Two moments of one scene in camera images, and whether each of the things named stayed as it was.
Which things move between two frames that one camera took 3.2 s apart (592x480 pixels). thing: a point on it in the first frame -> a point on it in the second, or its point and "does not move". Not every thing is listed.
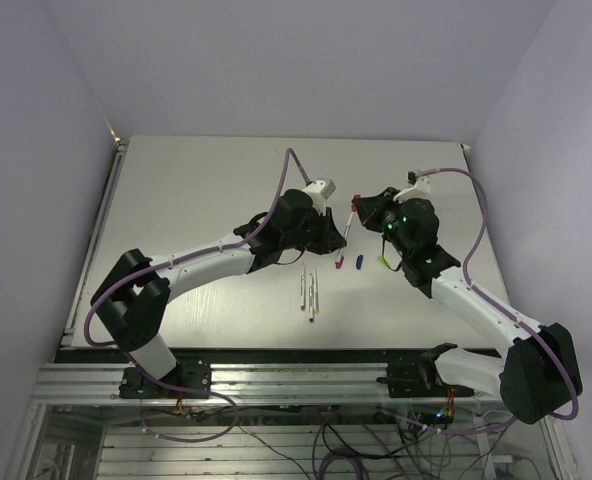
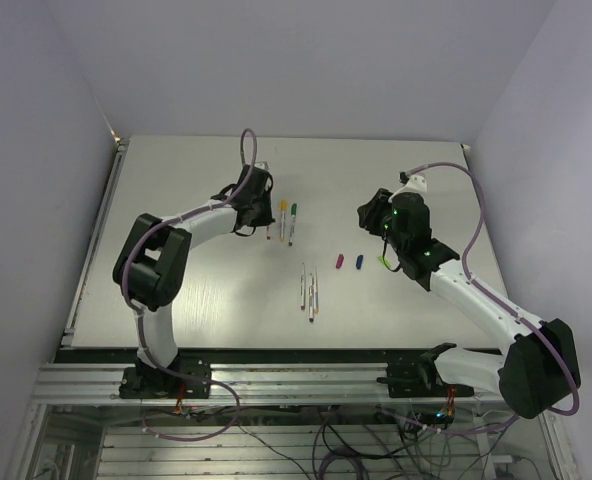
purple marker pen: (303, 288) does not move
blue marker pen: (311, 300) does not move
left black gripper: (331, 240) -> (268, 219)
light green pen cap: (385, 262) does not move
